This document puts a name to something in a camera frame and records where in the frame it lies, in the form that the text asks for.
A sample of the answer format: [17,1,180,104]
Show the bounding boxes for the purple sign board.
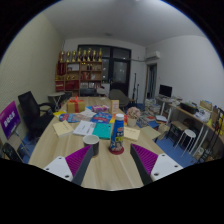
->
[0,100,22,140]

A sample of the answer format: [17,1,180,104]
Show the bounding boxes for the cluttered wooden side desk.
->
[168,99,224,158]

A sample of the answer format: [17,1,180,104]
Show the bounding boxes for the pink rectangular box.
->
[91,104,110,113]

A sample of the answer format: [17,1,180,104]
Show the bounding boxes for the flat round red coaster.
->
[108,146,125,156]

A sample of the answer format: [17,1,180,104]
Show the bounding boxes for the black computer monitor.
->
[158,84,173,98]

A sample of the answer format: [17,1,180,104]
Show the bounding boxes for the yellow gift box red ribbon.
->
[66,96,86,114]

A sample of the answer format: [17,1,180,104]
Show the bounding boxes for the black office chair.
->
[17,90,56,141]

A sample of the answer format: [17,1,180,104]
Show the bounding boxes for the wooden shelf unit with trophies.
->
[54,47,104,98]

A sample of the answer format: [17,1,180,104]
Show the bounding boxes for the teal notebook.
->
[92,122,113,140]

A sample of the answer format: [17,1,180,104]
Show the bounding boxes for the dark glass door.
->
[77,44,132,98]

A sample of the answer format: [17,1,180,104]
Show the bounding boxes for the potted pink flowers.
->
[126,106,142,128]

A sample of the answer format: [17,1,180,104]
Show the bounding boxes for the blue labelled drink bottle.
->
[109,113,126,154]

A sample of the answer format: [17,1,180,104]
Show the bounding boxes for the grey upholstered chair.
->
[108,88,131,108]

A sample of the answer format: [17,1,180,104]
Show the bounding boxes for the pile of books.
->
[145,98,162,116]

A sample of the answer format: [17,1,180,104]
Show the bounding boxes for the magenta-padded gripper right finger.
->
[129,143,184,186]

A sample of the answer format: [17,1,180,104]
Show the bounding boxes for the small round side table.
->
[47,92,66,109]

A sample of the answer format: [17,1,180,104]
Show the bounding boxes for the white air conditioner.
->
[145,50,161,62]

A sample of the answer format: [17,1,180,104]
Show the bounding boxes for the blue colourful book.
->
[90,112,113,124]

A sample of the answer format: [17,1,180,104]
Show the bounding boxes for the dark grey cup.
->
[82,134,100,157]

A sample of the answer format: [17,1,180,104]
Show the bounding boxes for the tan upright card box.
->
[110,99,120,115]

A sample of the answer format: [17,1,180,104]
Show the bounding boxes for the pale yellow envelope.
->
[123,126,141,142]
[52,120,74,138]

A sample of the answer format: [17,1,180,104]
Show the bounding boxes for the white round stool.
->
[175,128,198,149]

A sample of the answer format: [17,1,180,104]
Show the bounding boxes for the brown wooden stool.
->
[166,120,186,141]

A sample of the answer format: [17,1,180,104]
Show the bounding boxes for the blue patterned packet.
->
[58,112,92,124]

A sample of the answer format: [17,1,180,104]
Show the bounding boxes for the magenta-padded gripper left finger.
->
[43,144,94,186]

